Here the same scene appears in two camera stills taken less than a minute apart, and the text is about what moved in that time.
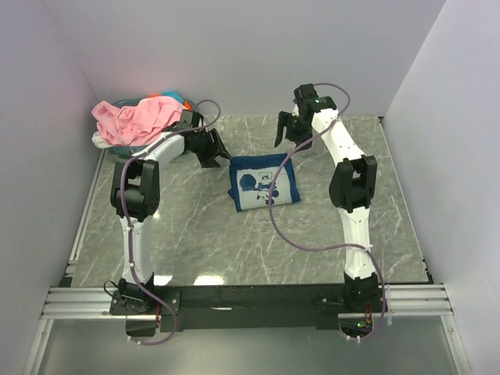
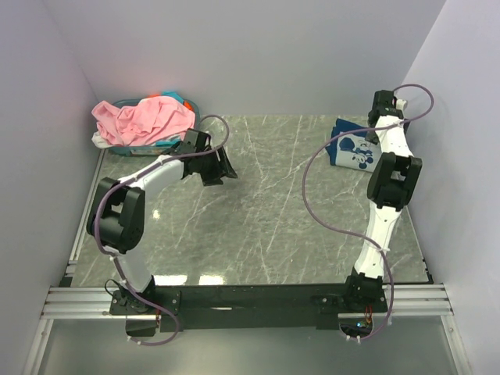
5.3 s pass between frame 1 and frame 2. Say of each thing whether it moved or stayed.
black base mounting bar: stayed
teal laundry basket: stayed
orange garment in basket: stayed
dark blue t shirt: moved
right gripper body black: moved
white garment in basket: stayed
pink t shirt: stayed
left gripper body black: moved
